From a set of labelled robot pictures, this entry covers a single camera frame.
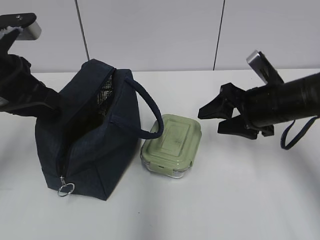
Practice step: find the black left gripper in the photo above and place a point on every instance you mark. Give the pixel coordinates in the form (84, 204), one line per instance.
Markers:
(22, 94)

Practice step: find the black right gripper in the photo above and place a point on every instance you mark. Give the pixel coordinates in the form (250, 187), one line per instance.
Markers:
(222, 107)

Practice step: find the dark navy fabric lunch bag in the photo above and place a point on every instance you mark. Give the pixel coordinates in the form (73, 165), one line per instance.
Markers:
(104, 112)

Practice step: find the green lidded glass food container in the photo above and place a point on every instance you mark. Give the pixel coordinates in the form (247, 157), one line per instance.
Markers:
(174, 153)

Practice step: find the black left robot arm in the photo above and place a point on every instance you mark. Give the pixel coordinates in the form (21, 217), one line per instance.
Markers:
(21, 93)

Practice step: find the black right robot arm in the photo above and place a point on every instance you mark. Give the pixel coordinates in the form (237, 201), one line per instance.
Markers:
(275, 104)

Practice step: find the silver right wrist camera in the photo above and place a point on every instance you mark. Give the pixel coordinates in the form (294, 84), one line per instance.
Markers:
(263, 68)

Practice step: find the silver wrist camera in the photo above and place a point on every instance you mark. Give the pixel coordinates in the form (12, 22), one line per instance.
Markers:
(263, 68)
(25, 23)

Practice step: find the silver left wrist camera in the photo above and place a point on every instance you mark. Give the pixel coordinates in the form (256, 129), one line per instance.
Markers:
(25, 23)

